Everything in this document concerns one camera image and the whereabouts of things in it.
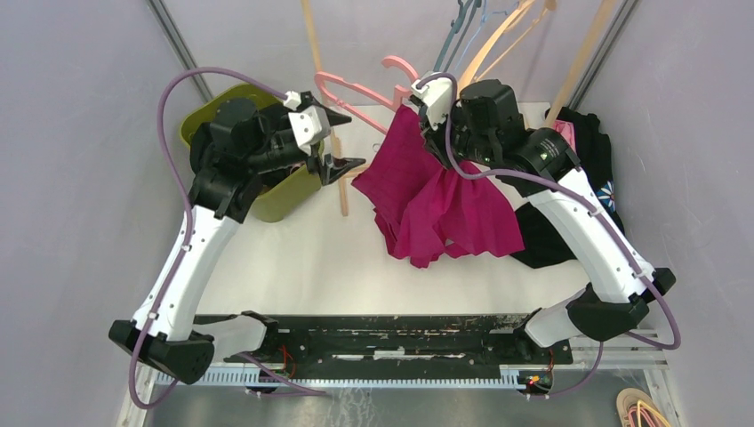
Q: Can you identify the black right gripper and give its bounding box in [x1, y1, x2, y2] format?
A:
[421, 98, 498, 169]

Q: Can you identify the beige wooden hanger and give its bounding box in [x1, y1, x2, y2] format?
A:
[456, 0, 557, 93]

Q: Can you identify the pink hanger hook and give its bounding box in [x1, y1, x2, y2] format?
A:
[313, 54, 421, 135]

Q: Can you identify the magenta skirt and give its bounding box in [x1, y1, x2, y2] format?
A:
[352, 107, 525, 269]

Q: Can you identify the light blue hanger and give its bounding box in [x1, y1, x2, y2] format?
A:
[450, 0, 501, 72]

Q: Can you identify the grey-blue plastic hanger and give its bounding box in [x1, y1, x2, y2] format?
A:
[432, 0, 484, 72]

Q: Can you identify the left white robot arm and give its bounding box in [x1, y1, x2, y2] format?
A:
[108, 93, 361, 384]

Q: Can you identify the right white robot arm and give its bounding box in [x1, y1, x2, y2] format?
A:
[411, 72, 676, 363]

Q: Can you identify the olive green plastic basket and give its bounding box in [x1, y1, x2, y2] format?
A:
[179, 84, 321, 223]

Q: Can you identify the pink cloth on pile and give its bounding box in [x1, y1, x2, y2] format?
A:
[553, 119, 577, 152]

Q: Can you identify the black garment pile with flower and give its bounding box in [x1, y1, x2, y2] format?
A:
[512, 108, 624, 269]

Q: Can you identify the hangers bundle in corner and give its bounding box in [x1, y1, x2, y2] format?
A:
[616, 388, 671, 427]

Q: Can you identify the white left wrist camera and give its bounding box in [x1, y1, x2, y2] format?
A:
[283, 91, 331, 156]

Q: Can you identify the wooden clothes rack frame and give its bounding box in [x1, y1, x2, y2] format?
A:
[300, 0, 620, 217]

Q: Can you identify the grey wall conduit strip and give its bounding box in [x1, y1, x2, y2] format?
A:
[146, 0, 213, 102]

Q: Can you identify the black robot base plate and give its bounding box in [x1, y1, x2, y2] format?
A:
[194, 313, 574, 382]

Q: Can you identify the grey toothed cable rail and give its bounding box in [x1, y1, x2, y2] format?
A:
[195, 365, 525, 391]

